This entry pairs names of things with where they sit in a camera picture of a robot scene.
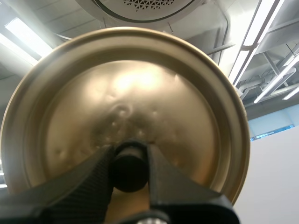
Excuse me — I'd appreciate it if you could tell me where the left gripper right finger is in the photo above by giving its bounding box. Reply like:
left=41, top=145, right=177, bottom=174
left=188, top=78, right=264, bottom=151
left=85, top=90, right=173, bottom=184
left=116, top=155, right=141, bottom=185
left=146, top=142, right=242, bottom=224

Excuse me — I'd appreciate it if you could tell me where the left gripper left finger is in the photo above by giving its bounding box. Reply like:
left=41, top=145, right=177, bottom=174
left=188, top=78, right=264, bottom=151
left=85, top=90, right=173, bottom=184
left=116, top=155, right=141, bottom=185
left=0, top=145, right=115, bottom=224

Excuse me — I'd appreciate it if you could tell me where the long ceiling light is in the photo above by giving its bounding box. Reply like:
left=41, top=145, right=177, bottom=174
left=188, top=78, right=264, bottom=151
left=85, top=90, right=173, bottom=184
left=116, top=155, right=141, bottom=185
left=253, top=61, right=299, bottom=104
left=4, top=17, right=54, bottom=56
left=0, top=32, right=43, bottom=62
left=229, top=0, right=281, bottom=85

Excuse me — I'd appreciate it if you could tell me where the gold lid with black knob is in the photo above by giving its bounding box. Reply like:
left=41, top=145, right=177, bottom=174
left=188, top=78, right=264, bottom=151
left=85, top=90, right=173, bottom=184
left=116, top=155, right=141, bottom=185
left=0, top=27, right=252, bottom=220

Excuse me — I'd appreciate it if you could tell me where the round ceiling air vent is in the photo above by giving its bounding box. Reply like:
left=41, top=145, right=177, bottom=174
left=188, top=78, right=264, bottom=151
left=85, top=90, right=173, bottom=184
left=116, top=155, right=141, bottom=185
left=74, top=0, right=209, bottom=23

